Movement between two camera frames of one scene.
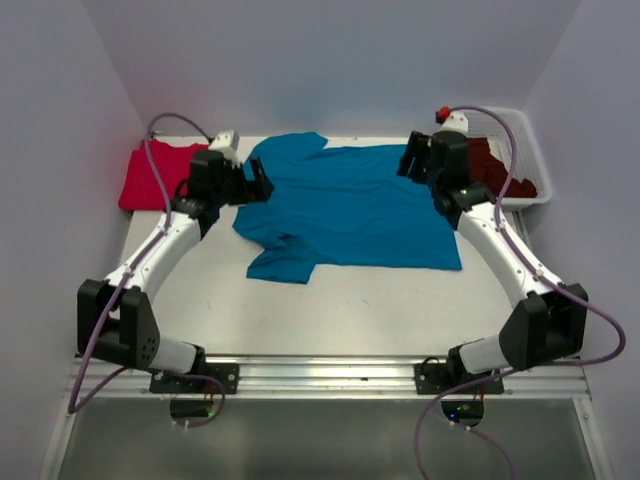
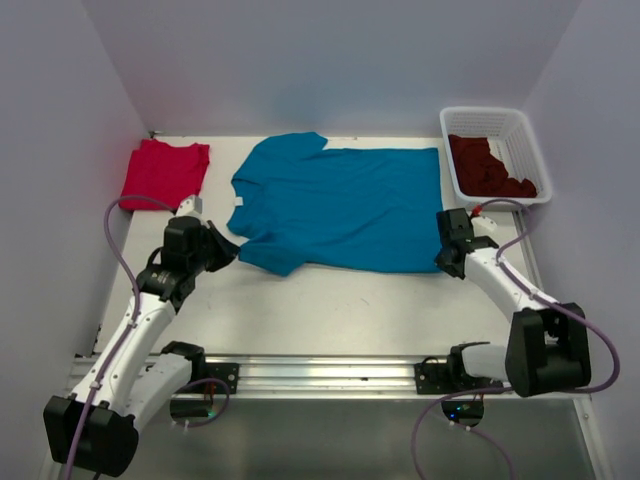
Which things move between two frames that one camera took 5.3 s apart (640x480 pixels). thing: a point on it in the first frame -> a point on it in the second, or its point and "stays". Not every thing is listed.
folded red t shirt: x=141 y=188 stays
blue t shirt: x=338 y=205 stays
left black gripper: x=252 y=191 -> x=226 y=249
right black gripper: x=417 y=148 -> x=439 y=261
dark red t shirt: x=485 y=169 stays
